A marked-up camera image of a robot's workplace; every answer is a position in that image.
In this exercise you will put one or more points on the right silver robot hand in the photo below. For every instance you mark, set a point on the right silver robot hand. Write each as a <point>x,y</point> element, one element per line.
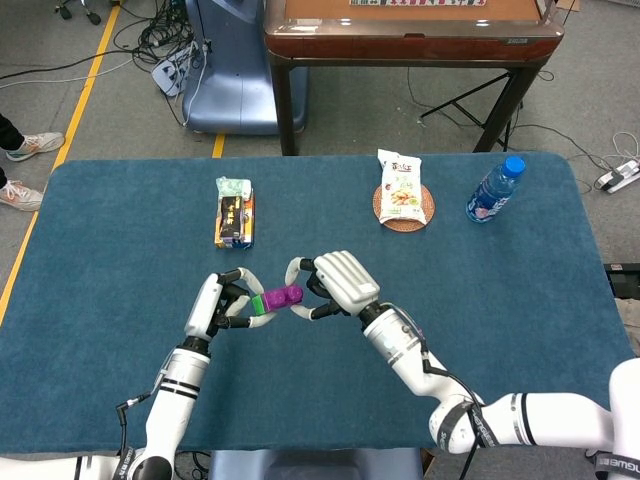
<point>342,280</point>

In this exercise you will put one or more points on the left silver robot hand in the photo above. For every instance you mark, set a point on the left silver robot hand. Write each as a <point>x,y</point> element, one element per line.
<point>205,305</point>

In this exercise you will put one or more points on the purple toy building brick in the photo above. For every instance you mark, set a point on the purple toy building brick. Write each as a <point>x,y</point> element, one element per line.
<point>280,298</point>

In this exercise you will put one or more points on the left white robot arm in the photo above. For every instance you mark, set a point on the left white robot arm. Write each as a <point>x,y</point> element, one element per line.
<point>175,390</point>

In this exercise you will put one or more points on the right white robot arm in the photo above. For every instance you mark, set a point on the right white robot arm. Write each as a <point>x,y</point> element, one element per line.
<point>400,345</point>

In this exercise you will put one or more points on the yellow black snack pack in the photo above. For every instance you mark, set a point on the yellow black snack pack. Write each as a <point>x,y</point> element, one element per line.
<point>250,225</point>

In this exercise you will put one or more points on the black purple small carton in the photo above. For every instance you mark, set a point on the black purple small carton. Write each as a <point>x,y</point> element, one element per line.
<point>231,215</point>

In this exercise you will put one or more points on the white snack bag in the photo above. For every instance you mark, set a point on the white snack bag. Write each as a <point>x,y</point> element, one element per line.
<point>400,190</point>

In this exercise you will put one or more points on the blue table cloth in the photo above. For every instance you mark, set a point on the blue table cloth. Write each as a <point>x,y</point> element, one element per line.
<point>100,275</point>

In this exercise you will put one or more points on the round woven coaster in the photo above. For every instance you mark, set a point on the round woven coaster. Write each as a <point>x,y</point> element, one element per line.
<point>430,210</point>

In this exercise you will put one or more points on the white crumpled packet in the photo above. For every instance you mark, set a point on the white crumpled packet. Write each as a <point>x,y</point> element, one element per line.
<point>232,186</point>

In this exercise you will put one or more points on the water bottle blue cap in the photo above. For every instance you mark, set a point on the water bottle blue cap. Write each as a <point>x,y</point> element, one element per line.
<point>492,192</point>

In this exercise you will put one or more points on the blue grey robot torso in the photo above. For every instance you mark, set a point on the blue grey robot torso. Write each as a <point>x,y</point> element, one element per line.
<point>315,465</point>

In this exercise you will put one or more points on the white power strip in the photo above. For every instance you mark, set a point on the white power strip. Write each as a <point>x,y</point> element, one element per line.
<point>167,75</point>

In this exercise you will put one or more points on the person in black trousers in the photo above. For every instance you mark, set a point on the person in black trousers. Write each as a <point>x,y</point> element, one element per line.
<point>35,145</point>

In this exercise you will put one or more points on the brown mahjong table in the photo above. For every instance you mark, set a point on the brown mahjong table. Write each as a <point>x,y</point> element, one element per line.
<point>400,45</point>

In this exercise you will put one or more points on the black case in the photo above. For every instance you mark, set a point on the black case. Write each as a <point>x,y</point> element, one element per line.
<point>625,280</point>

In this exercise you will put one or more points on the face-up mahjong tile row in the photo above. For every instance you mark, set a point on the face-up mahjong tile row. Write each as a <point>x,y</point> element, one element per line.
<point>415,3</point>

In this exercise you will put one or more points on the grey power strip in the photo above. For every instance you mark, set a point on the grey power strip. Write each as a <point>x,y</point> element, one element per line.
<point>615,179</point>

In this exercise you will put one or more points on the chrome wheeled stool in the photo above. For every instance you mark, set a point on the chrome wheeled stool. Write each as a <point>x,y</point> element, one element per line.
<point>92,17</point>

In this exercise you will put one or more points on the cardboard box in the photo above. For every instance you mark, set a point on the cardboard box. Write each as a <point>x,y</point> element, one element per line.
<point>570,5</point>

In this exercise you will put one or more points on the blue grey machine pedestal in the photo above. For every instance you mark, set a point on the blue grey machine pedestal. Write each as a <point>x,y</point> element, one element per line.
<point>235,85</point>

